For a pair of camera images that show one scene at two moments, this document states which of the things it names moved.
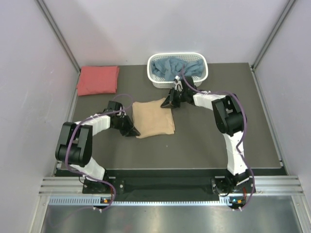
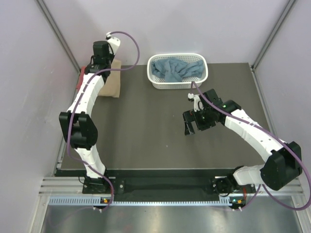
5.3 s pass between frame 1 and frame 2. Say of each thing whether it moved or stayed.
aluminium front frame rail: stayed
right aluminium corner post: stayed
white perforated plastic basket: stayed
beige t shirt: moved
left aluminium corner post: stayed
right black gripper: moved
